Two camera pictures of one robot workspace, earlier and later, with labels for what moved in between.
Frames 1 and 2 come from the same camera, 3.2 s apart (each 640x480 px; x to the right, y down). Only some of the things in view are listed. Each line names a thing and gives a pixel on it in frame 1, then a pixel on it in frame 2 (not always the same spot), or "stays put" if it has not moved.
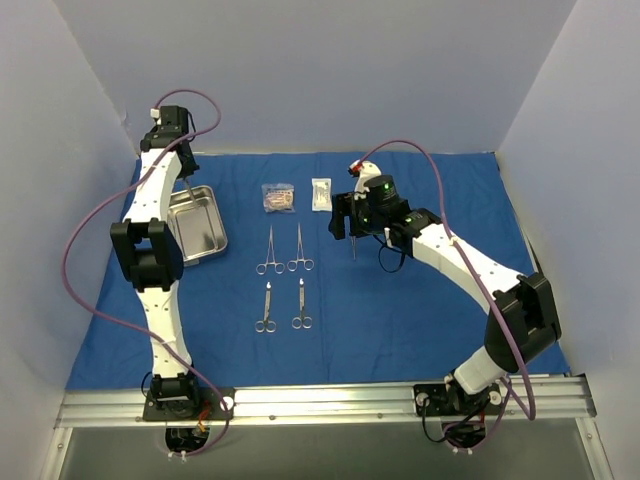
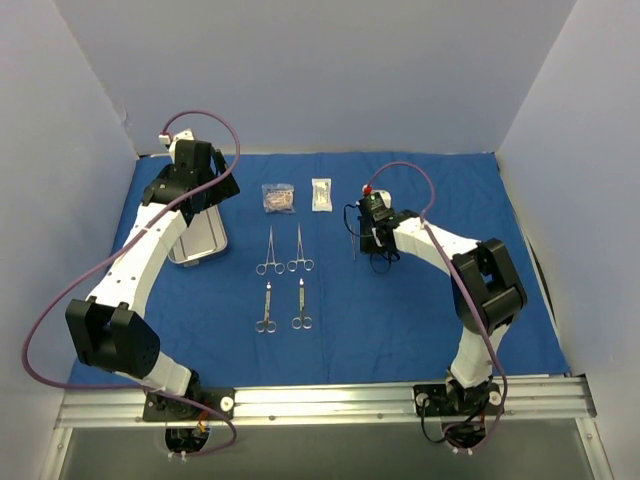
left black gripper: (186, 163) to (220, 179)
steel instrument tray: (196, 222) stays put
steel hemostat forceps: (308, 263) stays put
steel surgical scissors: (302, 320) stays put
